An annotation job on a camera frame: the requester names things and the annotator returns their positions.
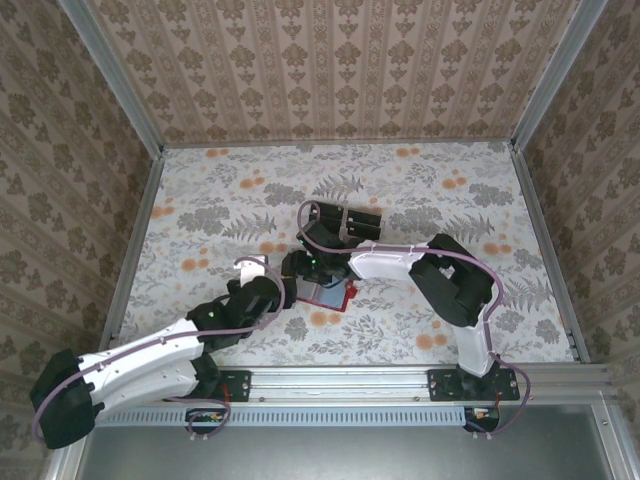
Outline red leather card holder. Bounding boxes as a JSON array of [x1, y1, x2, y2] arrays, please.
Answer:
[[296, 277, 360, 315]]

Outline clear acrylic card stand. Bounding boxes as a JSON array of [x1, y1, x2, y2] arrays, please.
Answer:
[[308, 199, 387, 243]]

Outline grey metal panel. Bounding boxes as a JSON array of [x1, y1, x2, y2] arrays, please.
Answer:
[[49, 404, 632, 480]]

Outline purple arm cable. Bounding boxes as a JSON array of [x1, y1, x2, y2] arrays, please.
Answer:
[[30, 254, 288, 446], [296, 199, 504, 362]]

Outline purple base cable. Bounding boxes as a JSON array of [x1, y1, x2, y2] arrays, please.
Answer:
[[162, 387, 235, 444], [469, 357, 535, 440]]

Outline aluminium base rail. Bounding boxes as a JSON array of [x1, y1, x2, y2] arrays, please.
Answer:
[[214, 363, 614, 405]]

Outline aluminium side rail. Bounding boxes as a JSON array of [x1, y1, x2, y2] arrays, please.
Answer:
[[509, 142, 592, 364], [99, 147, 166, 351]]

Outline grey slotted cable duct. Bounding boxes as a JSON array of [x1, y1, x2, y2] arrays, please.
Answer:
[[94, 403, 474, 428]]

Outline aluminium frame post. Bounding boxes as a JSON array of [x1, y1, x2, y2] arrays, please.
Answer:
[[508, 0, 610, 150], [57, 0, 166, 157]]

